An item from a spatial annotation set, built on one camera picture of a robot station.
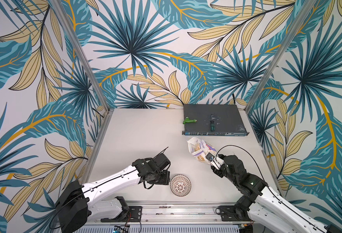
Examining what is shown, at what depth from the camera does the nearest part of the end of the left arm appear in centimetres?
55

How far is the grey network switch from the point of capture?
3.45ft

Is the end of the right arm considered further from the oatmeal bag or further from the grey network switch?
the grey network switch

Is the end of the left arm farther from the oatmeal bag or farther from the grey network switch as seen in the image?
the grey network switch

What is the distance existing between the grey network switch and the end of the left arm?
1.44 feet

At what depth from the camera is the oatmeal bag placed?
27.1 inches

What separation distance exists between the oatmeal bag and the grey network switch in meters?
0.29
